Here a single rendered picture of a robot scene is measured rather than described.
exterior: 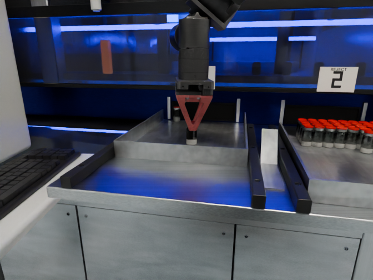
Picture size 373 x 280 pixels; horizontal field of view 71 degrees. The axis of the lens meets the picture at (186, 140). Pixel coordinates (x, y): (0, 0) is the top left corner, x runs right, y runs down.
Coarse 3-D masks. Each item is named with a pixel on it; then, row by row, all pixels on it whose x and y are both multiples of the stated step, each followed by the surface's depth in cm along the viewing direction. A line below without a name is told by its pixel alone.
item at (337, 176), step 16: (288, 144) 53; (304, 160) 51; (320, 160) 51; (336, 160) 51; (352, 160) 51; (368, 160) 51; (304, 176) 38; (320, 176) 44; (336, 176) 44; (352, 176) 44; (368, 176) 44; (320, 192) 36; (336, 192) 35; (352, 192) 35; (368, 192) 34
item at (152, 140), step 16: (160, 112) 81; (144, 128) 68; (160, 128) 74; (176, 128) 74; (208, 128) 74; (224, 128) 74; (240, 128) 74; (128, 144) 52; (144, 144) 51; (160, 144) 50; (176, 144) 50; (208, 144) 60; (224, 144) 60; (240, 144) 60; (160, 160) 51; (176, 160) 51; (192, 160) 50; (208, 160) 49; (224, 160) 49; (240, 160) 48
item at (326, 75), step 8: (320, 72) 65; (328, 72) 64; (344, 72) 64; (352, 72) 63; (320, 80) 65; (328, 80) 65; (344, 80) 64; (352, 80) 64; (320, 88) 66; (328, 88) 65; (336, 88) 65; (344, 88) 65; (352, 88) 64
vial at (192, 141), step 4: (188, 132) 53; (192, 132) 52; (196, 132) 53; (188, 136) 53; (192, 136) 53; (196, 136) 53; (188, 140) 53; (192, 140) 53; (196, 140) 54; (192, 144) 53
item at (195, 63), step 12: (204, 48) 47; (180, 60) 48; (192, 60) 47; (204, 60) 47; (180, 72) 49; (192, 72) 47; (204, 72) 48; (180, 84) 46; (192, 84) 46; (204, 84) 46
